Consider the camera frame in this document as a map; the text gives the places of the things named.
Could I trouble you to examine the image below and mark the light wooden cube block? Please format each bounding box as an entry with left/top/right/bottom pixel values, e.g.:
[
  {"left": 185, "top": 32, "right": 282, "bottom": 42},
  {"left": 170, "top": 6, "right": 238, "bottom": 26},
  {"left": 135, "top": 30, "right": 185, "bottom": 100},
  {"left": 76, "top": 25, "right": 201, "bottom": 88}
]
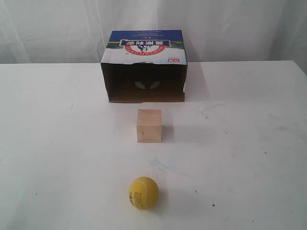
[{"left": 137, "top": 109, "right": 162, "bottom": 143}]

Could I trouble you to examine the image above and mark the blue white cardboard box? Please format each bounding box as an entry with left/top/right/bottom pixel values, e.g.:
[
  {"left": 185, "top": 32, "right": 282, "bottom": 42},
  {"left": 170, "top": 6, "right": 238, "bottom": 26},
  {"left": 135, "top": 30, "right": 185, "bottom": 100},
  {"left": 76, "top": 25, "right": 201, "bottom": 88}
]
[{"left": 101, "top": 30, "right": 188, "bottom": 103}]

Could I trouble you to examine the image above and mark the yellow tennis ball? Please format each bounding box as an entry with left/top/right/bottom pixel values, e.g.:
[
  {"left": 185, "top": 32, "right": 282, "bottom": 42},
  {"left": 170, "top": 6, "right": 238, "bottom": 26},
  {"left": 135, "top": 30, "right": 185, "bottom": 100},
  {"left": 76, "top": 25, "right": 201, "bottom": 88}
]
[{"left": 129, "top": 177, "right": 159, "bottom": 209}]

